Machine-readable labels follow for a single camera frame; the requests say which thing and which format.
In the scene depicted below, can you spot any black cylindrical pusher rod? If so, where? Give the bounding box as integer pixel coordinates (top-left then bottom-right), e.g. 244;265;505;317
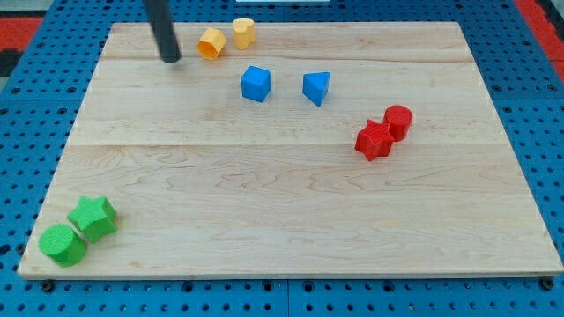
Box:
143;0;182;63

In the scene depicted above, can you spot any wooden board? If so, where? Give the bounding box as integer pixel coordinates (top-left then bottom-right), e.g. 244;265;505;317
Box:
18;22;563;280

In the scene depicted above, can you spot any yellow pentagon block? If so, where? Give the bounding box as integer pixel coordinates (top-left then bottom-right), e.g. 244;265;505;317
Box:
197;28;226;60

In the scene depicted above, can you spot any blue cube block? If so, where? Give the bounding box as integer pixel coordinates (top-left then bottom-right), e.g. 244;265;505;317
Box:
241;66;271;102

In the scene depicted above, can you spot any blue triangle block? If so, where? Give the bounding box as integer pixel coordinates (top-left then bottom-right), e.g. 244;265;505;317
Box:
302;72;330;107

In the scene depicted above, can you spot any green star block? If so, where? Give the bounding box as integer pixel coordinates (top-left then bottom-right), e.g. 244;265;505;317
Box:
67;196;117;243

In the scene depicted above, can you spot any green cylinder block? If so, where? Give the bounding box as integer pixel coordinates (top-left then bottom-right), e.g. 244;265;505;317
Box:
39;224;87;267

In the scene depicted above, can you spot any red star block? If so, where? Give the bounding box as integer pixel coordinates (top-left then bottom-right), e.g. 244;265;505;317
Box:
354;119;395;161

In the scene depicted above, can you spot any red cylinder block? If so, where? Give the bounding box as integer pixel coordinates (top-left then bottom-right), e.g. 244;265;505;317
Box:
383;105;413;142

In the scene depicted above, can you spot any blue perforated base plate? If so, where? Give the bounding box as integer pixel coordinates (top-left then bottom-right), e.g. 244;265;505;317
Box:
1;0;563;316

